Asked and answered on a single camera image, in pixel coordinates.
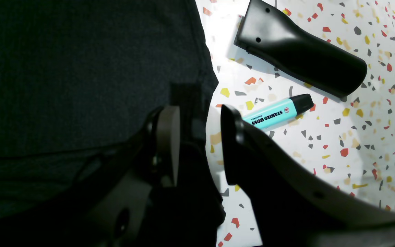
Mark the black plastic handle left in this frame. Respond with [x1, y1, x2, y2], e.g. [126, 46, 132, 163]
[234, 0, 368, 97]

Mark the turquoise highlighter pen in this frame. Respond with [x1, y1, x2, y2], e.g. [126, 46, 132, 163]
[242, 94, 314, 130]

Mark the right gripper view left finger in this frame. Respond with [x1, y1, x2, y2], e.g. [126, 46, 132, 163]
[0, 105, 180, 247]

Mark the black T-shirt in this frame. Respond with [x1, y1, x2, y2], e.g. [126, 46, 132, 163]
[0, 0, 220, 247]

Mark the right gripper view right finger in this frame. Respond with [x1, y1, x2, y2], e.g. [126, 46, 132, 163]
[220, 105, 395, 247]

